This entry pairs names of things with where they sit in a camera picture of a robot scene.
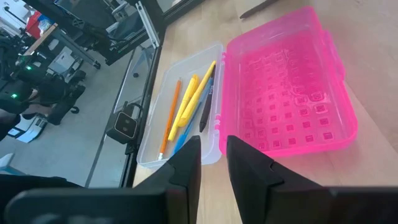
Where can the white frame bracket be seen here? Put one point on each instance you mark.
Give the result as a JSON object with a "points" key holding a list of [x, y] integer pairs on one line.
{"points": [[148, 26]]}

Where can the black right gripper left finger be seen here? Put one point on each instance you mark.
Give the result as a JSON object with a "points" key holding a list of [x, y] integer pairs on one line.
{"points": [[124, 205]]}

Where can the clear supply box pink lid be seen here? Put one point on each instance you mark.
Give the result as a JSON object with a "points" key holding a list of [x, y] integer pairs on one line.
{"points": [[295, 93]]}

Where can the orange pencil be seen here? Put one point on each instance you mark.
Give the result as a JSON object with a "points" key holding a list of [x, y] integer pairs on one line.
{"points": [[170, 118]]}

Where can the red container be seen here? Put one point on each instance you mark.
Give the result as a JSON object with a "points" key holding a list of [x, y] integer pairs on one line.
{"points": [[32, 25]]}

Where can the yellow pen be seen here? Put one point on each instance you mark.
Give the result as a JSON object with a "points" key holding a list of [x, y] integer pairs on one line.
{"points": [[199, 93]]}

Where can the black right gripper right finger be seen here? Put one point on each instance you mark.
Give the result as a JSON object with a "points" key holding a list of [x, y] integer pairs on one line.
{"points": [[295, 205]]}

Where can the black pencil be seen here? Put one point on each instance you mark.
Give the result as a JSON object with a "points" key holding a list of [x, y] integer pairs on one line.
{"points": [[258, 9], [206, 109]]}

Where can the black table-level camera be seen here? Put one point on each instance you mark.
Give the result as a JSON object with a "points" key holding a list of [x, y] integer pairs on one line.
{"points": [[124, 126]]}

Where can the blue pen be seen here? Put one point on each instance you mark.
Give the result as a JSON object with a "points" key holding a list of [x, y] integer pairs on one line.
{"points": [[186, 133]]}

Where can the white papers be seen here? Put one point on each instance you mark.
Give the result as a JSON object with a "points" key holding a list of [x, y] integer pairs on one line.
{"points": [[31, 130]]}

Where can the wooden background table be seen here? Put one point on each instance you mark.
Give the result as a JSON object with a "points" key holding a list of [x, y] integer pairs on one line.
{"points": [[62, 39]]}

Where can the yellow highlighter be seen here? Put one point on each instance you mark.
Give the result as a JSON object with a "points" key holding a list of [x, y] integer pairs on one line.
{"points": [[183, 105]]}

